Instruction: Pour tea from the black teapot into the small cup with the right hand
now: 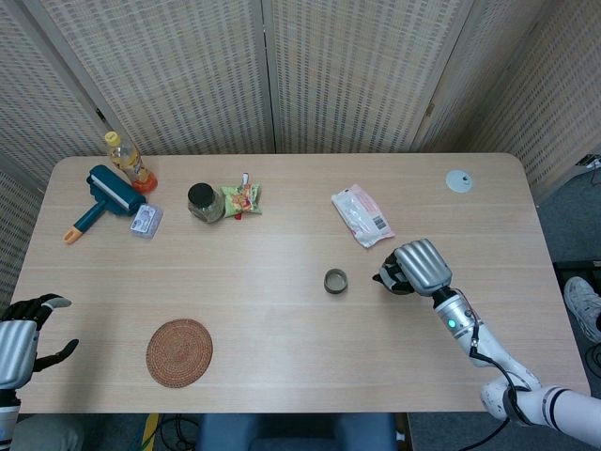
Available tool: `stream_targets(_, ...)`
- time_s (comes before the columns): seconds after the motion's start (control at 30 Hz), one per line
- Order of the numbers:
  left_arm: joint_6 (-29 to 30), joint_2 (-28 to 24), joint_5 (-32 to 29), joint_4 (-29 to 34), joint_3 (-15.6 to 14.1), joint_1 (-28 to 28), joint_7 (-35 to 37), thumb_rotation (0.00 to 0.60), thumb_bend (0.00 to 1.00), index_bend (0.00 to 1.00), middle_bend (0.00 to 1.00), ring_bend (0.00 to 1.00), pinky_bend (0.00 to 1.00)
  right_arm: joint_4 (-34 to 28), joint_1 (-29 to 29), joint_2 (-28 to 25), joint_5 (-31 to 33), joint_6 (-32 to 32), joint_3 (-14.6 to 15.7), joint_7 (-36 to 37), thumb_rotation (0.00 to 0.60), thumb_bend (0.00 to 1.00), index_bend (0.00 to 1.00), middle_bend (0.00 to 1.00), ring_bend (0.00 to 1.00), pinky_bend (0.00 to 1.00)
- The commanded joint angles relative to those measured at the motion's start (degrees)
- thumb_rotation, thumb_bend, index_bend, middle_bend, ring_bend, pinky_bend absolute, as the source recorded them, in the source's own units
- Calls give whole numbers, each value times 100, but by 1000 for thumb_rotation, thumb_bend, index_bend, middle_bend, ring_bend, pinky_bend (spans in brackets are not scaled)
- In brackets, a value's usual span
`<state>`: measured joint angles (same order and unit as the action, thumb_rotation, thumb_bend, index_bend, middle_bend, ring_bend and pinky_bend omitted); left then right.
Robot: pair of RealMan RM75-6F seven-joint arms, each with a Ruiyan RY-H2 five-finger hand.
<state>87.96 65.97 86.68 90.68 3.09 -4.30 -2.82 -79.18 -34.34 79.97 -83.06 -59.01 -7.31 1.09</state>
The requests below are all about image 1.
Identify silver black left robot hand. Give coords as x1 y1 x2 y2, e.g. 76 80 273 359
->
0 293 80 390

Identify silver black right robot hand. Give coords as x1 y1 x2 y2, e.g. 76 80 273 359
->
380 238 454 297

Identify black teapot with handle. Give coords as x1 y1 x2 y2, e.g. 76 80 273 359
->
372 265 417 297

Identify white pink plastic package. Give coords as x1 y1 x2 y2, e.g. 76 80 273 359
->
330 184 396 249

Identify small round green lid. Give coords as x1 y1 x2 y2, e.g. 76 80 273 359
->
322 268 349 297

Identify white round table grommet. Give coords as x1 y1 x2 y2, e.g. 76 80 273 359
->
444 169 475 194

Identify black metal stand base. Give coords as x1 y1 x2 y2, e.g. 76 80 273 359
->
553 259 601 283

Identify white sneaker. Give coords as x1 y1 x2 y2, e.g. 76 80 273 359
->
562 275 601 344

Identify round woven rattan mat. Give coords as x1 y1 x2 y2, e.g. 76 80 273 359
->
146 318 214 389

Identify small clear plastic box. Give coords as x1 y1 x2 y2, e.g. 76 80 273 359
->
130 203 164 241

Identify teal lint roller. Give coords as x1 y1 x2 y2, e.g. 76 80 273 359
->
63 163 147 246

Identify green snack bag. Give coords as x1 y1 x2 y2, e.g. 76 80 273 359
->
220 172 263 220

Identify blue padded seat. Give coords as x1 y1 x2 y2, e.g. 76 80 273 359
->
196 412 398 451

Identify orange drink bottle yellow cap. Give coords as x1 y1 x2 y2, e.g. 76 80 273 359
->
103 131 159 194

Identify glass jar black lid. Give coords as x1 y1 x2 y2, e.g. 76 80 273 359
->
187 182 225 225

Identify woven folding screen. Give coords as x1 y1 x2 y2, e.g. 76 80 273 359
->
0 0 601 306

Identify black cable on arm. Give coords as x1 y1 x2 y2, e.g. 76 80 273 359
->
462 319 534 451

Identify yellow green cable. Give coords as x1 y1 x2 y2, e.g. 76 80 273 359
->
140 412 161 451

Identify black cables under table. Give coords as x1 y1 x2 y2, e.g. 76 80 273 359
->
157 412 199 451

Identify black floor cable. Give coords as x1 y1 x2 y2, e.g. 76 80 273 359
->
581 341 601 381

